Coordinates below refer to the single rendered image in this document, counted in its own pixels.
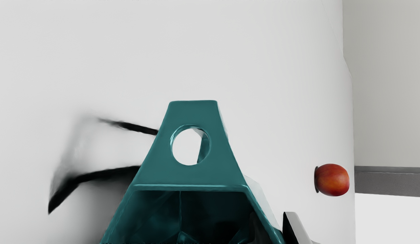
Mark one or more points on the teal faceted mug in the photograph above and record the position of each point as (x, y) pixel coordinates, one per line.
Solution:
(189, 174)

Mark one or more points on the red apple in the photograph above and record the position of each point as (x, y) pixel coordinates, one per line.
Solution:
(332, 180)

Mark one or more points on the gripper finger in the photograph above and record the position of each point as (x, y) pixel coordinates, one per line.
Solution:
(294, 228)

